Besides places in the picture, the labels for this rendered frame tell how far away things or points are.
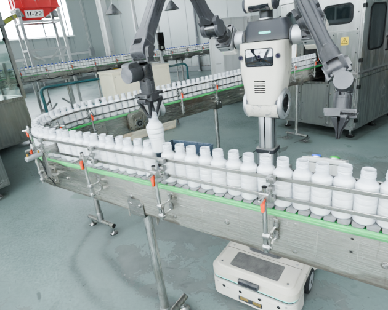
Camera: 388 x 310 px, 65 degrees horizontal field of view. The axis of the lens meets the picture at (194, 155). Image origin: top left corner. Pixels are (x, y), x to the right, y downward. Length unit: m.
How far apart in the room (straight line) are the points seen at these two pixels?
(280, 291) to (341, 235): 0.89
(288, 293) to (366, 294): 0.59
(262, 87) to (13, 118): 5.28
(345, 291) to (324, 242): 1.22
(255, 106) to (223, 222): 0.70
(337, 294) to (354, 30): 3.28
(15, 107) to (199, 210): 5.41
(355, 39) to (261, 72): 3.05
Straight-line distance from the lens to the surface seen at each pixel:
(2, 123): 6.24
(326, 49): 1.13
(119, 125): 2.73
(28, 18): 7.73
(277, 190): 1.02
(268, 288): 1.85
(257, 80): 1.58
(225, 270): 1.94
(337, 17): 4.65
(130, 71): 1.12
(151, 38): 1.21
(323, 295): 2.19
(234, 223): 1.14
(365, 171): 0.94
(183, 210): 1.25
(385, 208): 0.97
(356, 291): 2.26
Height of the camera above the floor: 1.55
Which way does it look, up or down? 21 degrees down
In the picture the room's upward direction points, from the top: 7 degrees counter-clockwise
